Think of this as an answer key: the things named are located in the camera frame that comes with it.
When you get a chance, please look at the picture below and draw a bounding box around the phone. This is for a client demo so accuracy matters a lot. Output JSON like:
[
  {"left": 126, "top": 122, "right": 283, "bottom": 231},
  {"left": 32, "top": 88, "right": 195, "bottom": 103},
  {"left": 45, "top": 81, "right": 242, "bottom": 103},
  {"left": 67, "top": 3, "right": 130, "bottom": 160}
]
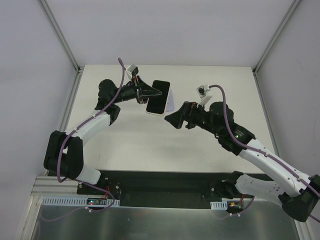
[{"left": 145, "top": 80, "right": 171, "bottom": 116}]

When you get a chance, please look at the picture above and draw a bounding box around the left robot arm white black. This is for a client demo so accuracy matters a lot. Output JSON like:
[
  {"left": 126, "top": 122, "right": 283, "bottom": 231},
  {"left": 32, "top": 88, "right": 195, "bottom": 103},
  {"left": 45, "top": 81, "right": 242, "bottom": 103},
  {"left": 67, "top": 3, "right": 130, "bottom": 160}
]
[{"left": 43, "top": 75, "right": 163, "bottom": 195}]

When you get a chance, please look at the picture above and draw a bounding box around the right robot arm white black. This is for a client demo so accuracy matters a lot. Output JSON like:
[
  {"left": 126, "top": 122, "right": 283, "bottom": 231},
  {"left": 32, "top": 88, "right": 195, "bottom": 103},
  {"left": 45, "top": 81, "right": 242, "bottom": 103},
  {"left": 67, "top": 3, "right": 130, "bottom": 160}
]
[{"left": 164, "top": 101, "right": 320, "bottom": 222}]

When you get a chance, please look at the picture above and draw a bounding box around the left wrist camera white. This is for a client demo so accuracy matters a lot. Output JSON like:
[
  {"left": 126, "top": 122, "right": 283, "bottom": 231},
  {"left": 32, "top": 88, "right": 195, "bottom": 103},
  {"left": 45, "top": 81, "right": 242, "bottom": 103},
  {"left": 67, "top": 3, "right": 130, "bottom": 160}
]
[{"left": 125, "top": 64, "right": 139, "bottom": 80}]

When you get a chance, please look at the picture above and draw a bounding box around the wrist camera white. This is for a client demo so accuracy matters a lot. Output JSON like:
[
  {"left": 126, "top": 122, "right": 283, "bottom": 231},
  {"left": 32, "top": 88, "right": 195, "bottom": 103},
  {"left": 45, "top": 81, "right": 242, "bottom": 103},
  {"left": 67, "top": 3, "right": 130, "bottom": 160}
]
[
  {"left": 125, "top": 64, "right": 139, "bottom": 80},
  {"left": 196, "top": 84, "right": 212, "bottom": 107}
]

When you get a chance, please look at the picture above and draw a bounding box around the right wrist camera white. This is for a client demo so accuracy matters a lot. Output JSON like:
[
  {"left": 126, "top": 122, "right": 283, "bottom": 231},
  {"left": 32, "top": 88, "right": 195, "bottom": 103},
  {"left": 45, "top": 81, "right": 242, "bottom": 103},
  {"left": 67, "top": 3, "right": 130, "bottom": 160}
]
[{"left": 196, "top": 84, "right": 212, "bottom": 107}]

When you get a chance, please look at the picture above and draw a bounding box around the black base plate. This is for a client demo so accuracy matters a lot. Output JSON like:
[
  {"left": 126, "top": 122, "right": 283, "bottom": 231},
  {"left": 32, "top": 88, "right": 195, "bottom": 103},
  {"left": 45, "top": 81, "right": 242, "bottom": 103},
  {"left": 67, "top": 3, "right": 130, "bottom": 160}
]
[{"left": 76, "top": 170, "right": 242, "bottom": 210}]

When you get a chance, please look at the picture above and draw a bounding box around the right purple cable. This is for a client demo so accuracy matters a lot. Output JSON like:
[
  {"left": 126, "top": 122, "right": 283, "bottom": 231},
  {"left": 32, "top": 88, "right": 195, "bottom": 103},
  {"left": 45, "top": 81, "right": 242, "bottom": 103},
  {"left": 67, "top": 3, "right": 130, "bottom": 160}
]
[{"left": 208, "top": 84, "right": 320, "bottom": 222}]

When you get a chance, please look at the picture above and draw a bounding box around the purple cable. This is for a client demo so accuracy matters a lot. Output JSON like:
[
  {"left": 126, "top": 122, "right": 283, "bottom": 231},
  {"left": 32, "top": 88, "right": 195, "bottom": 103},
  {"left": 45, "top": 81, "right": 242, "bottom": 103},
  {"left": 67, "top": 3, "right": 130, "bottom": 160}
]
[
  {"left": 39, "top": 57, "right": 126, "bottom": 222},
  {"left": 208, "top": 84, "right": 320, "bottom": 222}
]

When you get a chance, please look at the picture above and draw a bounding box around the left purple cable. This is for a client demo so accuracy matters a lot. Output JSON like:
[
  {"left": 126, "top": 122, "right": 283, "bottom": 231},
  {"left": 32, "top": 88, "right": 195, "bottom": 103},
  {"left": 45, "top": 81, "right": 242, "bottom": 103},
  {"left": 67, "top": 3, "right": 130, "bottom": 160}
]
[{"left": 39, "top": 57, "right": 126, "bottom": 222}]

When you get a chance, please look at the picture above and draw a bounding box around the right white cable duct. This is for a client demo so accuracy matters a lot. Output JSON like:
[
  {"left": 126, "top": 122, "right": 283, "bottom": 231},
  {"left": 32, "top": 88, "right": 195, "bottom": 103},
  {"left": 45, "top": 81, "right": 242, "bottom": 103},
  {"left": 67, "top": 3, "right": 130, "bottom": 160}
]
[{"left": 210, "top": 200, "right": 228, "bottom": 211}]

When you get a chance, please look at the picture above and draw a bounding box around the white cable duct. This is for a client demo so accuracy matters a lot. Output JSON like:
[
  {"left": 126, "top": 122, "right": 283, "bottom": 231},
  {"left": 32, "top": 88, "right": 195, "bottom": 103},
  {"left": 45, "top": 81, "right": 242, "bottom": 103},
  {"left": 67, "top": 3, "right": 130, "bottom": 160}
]
[
  {"left": 210, "top": 200, "right": 228, "bottom": 211},
  {"left": 42, "top": 196, "right": 120, "bottom": 208}
]

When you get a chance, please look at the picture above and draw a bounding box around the left aluminium frame post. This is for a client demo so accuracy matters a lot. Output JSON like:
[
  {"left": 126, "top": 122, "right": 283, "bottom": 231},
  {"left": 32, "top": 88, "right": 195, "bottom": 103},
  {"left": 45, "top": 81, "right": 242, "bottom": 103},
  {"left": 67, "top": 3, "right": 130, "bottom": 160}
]
[{"left": 37, "top": 0, "right": 85, "bottom": 75}]

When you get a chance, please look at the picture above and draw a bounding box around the aluminium frame post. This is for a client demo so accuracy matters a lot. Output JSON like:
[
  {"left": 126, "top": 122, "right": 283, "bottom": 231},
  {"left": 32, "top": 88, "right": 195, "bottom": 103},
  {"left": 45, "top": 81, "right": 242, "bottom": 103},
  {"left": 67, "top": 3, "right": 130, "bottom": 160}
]
[
  {"left": 37, "top": 0, "right": 85, "bottom": 75},
  {"left": 251, "top": 0, "right": 303, "bottom": 75}
]

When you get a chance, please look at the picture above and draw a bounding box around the aluminium rail front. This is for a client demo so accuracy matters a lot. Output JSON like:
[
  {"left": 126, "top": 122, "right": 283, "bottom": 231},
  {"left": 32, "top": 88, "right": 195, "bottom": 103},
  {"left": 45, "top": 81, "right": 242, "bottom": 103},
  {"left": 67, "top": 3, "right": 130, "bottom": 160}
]
[{"left": 32, "top": 174, "right": 301, "bottom": 201}]

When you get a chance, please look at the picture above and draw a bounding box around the left white cable duct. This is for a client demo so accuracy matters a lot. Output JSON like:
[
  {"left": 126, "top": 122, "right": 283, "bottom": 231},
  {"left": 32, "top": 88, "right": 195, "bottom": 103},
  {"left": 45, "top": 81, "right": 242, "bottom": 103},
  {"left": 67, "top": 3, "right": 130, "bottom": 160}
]
[{"left": 42, "top": 196, "right": 120, "bottom": 208}]

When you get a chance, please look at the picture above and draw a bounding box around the right aluminium frame post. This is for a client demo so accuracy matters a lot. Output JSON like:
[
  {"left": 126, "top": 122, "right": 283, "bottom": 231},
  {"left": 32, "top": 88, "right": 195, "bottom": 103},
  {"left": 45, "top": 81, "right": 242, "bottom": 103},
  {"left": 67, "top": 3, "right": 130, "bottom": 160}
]
[{"left": 251, "top": 0, "right": 303, "bottom": 75}]

